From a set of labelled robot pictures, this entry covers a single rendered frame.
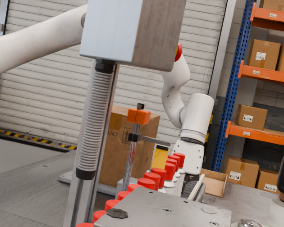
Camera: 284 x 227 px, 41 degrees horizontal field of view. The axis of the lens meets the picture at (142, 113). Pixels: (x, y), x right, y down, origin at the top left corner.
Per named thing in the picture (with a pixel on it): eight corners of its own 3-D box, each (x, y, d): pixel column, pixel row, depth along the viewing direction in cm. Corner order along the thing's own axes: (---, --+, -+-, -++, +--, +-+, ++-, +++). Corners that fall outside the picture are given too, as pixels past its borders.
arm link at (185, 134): (178, 127, 121) (176, 136, 121) (205, 133, 119) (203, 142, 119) (180, 133, 129) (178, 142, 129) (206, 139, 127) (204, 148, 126)
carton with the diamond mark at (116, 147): (134, 192, 139) (148, 120, 136) (73, 176, 143) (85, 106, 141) (148, 174, 168) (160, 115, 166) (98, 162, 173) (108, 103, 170)
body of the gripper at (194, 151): (175, 133, 122) (166, 167, 119) (207, 140, 119) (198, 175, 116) (177, 138, 129) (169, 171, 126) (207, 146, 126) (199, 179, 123)
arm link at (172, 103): (132, 57, 127) (172, 133, 134) (160, 47, 113) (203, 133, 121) (150, 45, 131) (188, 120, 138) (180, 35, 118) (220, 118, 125)
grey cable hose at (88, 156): (89, 182, 65) (112, 61, 63) (71, 177, 66) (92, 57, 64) (97, 178, 68) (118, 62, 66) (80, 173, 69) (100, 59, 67)
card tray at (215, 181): (222, 197, 161) (224, 188, 160) (163, 182, 167) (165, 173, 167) (226, 182, 190) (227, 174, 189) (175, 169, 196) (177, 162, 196)
